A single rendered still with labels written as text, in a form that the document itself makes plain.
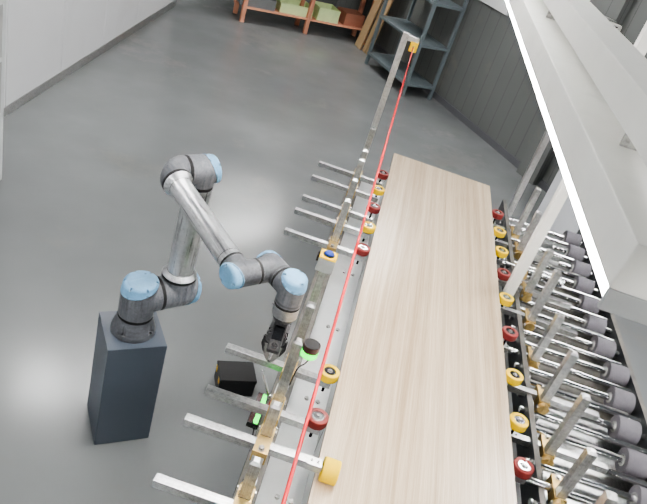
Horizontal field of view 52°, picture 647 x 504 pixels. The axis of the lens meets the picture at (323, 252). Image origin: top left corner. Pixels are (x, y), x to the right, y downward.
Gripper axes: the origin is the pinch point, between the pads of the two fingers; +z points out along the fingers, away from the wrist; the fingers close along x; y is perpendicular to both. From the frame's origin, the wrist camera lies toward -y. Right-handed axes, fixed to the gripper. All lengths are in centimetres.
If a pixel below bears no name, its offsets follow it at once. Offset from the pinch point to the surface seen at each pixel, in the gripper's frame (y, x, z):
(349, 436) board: -11.1, -35.6, 10.9
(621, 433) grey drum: 53, -154, 19
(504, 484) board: -8, -93, 11
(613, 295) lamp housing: -122, -36, -131
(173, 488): -59, 12, 5
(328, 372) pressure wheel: 16.9, -22.6, 10.6
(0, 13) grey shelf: 195, 227, -16
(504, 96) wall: 628, -143, 42
